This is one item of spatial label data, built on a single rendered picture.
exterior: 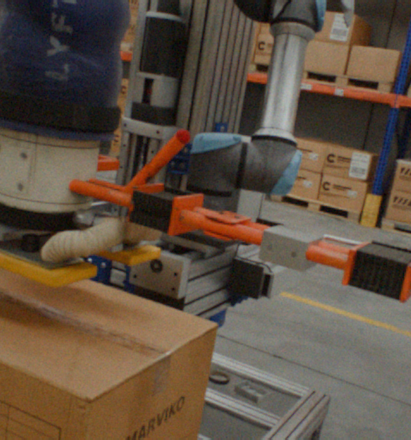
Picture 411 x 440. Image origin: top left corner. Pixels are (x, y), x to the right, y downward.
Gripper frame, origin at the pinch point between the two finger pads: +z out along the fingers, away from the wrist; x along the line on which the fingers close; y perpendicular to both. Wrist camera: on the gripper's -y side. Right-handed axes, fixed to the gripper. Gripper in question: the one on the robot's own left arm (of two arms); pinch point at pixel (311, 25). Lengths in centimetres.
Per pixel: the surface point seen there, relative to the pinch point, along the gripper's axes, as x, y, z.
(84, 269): -13, 43, 45
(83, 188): -19, 39, 34
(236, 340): -81, -200, 152
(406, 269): 33, 40, 32
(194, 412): -1, 20, 74
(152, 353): -3, 37, 58
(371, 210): -123, -665, 131
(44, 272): -16, 50, 45
